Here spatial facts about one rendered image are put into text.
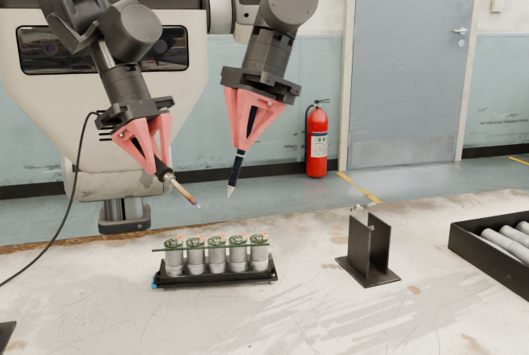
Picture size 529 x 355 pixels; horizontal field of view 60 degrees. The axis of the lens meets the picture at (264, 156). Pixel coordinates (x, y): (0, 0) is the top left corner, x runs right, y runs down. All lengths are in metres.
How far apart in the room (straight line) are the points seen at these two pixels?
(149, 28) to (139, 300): 0.35
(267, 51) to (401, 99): 3.07
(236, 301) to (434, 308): 0.25
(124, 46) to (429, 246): 0.54
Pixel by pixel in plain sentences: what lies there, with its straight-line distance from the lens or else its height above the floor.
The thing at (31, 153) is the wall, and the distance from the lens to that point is 3.26.
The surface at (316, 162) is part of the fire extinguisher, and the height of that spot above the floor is 0.13.
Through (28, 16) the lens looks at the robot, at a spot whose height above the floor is 1.10.
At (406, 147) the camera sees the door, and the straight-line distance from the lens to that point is 3.74.
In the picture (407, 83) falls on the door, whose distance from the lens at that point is 3.63.
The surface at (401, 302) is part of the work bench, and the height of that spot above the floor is 0.75.
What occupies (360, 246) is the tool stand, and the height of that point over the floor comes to 0.79.
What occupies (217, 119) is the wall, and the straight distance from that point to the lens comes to 3.19.
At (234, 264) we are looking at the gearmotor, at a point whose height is 0.78.
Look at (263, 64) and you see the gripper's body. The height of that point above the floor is 1.04.
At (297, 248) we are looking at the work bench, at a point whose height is 0.75.
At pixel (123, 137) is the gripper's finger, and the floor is 0.93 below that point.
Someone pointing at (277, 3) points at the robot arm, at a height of 1.11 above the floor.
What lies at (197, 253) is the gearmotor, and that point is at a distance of 0.62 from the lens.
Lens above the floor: 1.09
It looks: 16 degrees down
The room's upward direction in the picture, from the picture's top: straight up
